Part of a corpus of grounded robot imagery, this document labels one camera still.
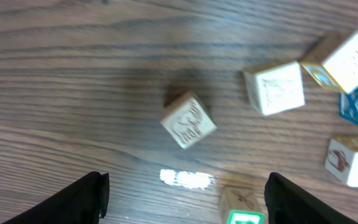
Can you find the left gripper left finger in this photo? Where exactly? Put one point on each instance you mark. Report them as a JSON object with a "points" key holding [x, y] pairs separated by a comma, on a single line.
{"points": [[83, 202]]}

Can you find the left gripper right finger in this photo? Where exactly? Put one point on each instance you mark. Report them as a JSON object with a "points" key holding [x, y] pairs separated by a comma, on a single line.
{"points": [[287, 203]]}

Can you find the green number four block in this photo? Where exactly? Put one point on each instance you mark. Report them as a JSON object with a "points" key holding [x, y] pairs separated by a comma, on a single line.
{"points": [[239, 205]]}

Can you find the plain wooden block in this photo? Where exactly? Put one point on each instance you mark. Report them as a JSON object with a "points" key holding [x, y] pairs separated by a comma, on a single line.
{"points": [[342, 159]]}

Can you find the wooden block M drawing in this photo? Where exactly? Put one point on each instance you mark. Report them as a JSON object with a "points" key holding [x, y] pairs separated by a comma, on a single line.
{"points": [[275, 87]]}

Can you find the wooden block animal drawing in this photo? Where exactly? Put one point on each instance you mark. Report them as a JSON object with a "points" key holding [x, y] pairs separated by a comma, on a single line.
{"points": [[187, 120]]}

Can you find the wooden block blue edge centre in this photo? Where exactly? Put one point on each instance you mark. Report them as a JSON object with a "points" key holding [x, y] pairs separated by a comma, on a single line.
{"points": [[333, 63]]}

